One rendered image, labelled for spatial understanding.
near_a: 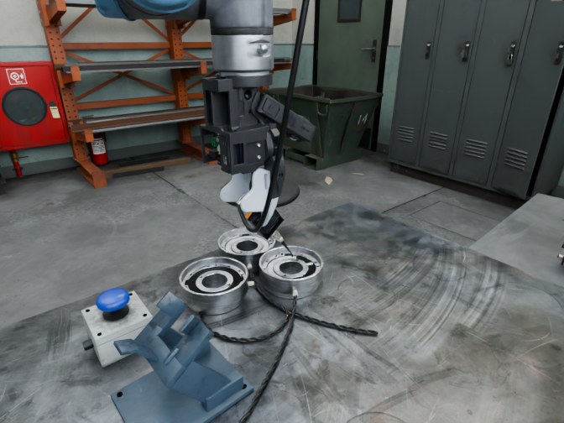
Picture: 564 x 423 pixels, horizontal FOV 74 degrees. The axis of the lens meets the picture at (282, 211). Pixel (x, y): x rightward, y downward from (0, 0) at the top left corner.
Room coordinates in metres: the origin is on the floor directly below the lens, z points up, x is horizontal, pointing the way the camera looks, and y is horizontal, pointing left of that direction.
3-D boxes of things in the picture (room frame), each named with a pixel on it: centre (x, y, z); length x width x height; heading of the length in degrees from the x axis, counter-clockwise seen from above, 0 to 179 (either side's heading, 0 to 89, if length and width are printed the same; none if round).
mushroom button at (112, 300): (0.39, 0.22, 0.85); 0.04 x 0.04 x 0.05
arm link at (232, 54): (0.50, 0.05, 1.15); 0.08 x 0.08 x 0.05
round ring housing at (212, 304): (0.49, 0.11, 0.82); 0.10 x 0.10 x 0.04
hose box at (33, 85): (3.49, 2.13, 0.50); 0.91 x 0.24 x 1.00; 128
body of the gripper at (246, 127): (0.50, 0.05, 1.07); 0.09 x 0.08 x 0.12; 131
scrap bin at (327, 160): (3.98, -0.39, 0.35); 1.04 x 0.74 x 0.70; 38
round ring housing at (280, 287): (0.53, -0.02, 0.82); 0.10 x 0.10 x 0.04
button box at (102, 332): (0.39, 0.22, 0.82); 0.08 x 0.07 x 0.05; 128
